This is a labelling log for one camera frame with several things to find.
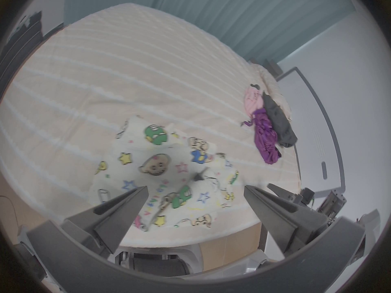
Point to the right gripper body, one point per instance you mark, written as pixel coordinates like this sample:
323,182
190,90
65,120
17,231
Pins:
297,199

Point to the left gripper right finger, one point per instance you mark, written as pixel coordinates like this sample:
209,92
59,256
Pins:
284,224

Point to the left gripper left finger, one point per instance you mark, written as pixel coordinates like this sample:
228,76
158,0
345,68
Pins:
116,221

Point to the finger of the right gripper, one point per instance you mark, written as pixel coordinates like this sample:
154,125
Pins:
279,192

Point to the white printed pyjama top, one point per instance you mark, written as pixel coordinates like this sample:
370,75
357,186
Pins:
158,163

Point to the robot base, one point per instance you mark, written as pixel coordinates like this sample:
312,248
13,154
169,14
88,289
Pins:
183,261

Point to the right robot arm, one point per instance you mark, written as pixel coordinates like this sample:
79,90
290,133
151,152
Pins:
333,203

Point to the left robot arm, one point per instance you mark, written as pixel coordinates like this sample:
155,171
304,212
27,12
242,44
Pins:
18,249

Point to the bed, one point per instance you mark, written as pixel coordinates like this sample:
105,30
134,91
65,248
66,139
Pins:
122,72

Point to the purple satin garment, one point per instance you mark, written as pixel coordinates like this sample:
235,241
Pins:
265,139

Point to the black garment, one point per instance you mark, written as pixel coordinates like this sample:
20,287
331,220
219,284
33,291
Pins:
279,124

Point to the pink garment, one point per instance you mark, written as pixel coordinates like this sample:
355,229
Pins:
253,99

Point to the grey bedside table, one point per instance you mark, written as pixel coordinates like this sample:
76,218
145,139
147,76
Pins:
273,69

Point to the blue-green curtain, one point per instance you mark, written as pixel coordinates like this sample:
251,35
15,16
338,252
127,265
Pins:
229,11

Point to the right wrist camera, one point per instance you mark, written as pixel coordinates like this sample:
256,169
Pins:
308,195

